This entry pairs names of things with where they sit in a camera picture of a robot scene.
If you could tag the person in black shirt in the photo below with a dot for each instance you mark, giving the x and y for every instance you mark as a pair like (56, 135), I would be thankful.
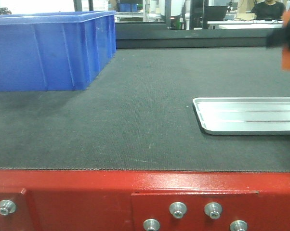
(268, 10)

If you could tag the blue bin on conveyor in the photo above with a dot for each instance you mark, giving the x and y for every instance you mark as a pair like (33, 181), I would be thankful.
(55, 51)

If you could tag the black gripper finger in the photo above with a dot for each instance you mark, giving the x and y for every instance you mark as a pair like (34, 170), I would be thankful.
(279, 37)

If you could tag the dark grey conveyor belt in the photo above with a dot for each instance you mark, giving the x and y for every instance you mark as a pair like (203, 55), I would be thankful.
(138, 115)

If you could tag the black laptop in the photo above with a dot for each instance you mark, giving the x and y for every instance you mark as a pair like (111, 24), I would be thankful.
(214, 13)

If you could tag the red conveyor frame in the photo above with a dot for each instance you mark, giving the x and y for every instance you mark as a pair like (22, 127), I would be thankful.
(38, 200)

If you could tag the silver metal tray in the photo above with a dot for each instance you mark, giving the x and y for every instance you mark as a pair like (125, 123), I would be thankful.
(243, 115)

